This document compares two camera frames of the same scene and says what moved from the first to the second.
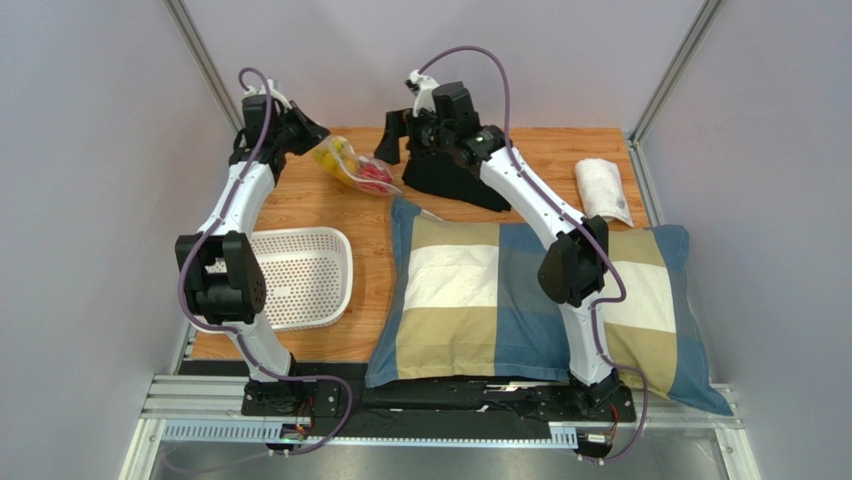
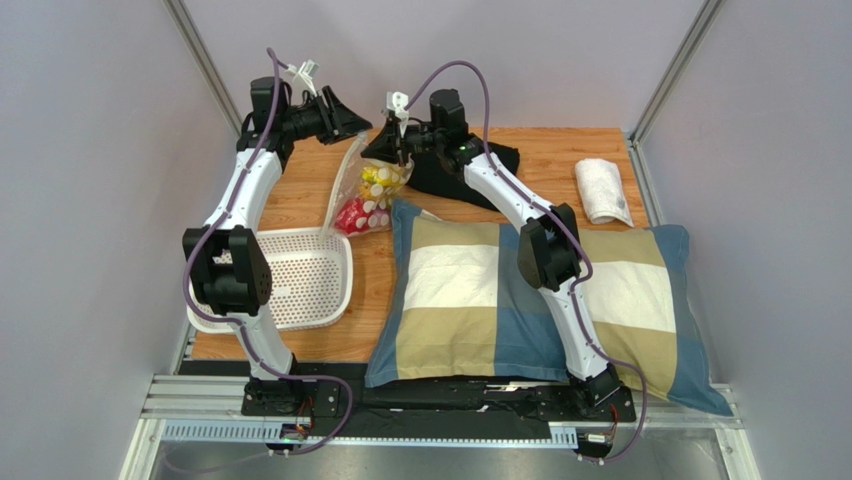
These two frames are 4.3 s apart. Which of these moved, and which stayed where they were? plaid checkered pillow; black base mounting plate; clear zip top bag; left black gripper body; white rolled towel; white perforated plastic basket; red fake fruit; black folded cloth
Moved: red fake fruit; left black gripper body; clear zip top bag
Stayed: white perforated plastic basket; plaid checkered pillow; black base mounting plate; white rolled towel; black folded cloth
